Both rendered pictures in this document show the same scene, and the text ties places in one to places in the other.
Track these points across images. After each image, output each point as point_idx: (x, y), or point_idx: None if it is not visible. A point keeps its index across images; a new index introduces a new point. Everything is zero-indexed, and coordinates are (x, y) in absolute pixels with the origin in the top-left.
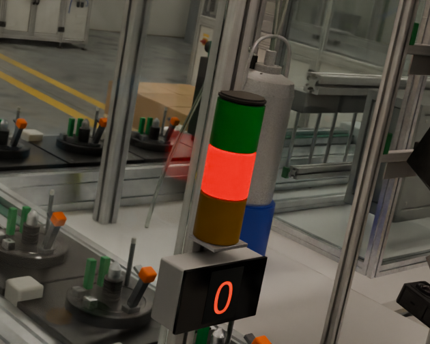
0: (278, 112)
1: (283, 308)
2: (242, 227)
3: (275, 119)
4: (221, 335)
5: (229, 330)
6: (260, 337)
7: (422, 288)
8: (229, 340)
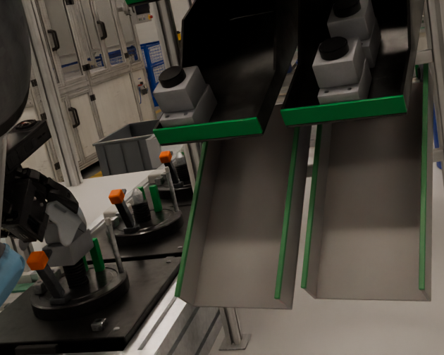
0: None
1: (434, 204)
2: None
3: None
4: (133, 193)
5: (170, 194)
6: (114, 189)
7: (17, 124)
8: (173, 203)
